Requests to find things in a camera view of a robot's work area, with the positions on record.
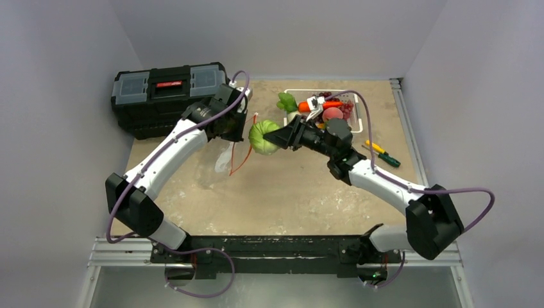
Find green cabbage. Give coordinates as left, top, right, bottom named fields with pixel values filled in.
left=248, top=119, right=281, bottom=155

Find orange carrot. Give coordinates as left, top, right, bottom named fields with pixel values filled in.
left=298, top=101, right=343, bottom=113

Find pink peach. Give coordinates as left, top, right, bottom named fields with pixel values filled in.
left=321, top=107, right=344, bottom=124

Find clear zip top bag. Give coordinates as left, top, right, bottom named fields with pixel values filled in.
left=196, top=112, right=259, bottom=189

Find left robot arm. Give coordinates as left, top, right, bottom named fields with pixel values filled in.
left=105, top=83, right=252, bottom=262

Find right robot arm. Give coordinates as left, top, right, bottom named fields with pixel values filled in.
left=264, top=116, right=465, bottom=261

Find white plastic basket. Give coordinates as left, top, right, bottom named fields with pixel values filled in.
left=284, top=89, right=364, bottom=133

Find white radish with leaves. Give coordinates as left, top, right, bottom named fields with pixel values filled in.
left=276, top=92, right=300, bottom=124

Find dark red grapes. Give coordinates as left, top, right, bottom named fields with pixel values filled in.
left=313, top=92, right=335, bottom=101

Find light red grapes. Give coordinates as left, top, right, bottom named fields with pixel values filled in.
left=339, top=100, right=354, bottom=121

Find black toolbox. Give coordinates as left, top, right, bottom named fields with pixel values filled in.
left=110, top=62, right=230, bottom=140

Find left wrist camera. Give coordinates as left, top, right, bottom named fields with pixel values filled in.
left=229, top=81, right=253, bottom=113

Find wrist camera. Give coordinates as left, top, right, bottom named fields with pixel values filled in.
left=306, top=96, right=326, bottom=121
left=229, top=81, right=253, bottom=113

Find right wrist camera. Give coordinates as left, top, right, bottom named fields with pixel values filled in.
left=306, top=96, right=326, bottom=121

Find yellow handled screwdriver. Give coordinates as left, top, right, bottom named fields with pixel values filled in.
left=365, top=140, right=389, bottom=156

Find green handled screwdriver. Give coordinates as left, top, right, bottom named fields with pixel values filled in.
left=362, top=145, right=401, bottom=168

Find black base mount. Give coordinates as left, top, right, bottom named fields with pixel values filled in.
left=150, top=235, right=402, bottom=282

